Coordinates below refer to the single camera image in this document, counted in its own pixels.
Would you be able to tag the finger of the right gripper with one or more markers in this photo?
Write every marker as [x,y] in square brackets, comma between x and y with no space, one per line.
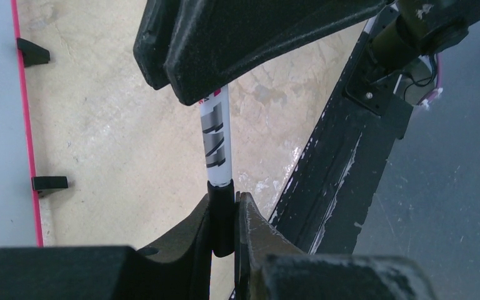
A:
[215,42]
[153,40]

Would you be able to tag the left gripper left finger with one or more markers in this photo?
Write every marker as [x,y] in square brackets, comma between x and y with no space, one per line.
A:
[176,265]

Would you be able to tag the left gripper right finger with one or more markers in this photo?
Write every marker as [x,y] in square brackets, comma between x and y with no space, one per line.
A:
[268,266]

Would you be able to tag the black whiteboard marker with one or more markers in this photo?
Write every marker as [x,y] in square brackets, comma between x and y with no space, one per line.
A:
[216,132]

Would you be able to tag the black marker cap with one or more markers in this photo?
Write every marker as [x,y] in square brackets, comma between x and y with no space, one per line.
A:
[222,208]

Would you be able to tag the whiteboard with red frame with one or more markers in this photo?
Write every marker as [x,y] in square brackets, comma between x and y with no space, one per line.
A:
[20,223]

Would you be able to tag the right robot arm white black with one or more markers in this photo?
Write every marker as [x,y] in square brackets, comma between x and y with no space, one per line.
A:
[427,27]

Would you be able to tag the black whiteboard stand foot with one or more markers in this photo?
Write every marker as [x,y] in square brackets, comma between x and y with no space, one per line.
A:
[32,54]

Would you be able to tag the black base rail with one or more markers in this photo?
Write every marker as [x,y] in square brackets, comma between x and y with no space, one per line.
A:
[326,199]

